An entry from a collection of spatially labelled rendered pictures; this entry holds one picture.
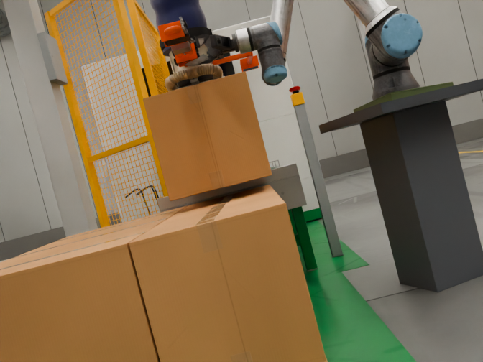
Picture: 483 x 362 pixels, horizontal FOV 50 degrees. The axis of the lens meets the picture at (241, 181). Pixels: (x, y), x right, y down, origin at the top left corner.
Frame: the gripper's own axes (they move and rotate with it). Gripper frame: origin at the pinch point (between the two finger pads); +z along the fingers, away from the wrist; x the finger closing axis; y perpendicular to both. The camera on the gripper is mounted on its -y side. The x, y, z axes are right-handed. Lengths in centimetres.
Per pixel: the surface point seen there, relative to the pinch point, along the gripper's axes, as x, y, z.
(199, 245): -63, -72, 2
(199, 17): 18.3, 20.7, -7.8
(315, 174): -61, 109, -50
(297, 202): -70, 53, -32
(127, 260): -63, -72, 20
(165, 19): 20.2, 18.5, 6.0
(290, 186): -61, 53, -30
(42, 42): 57, 119, 92
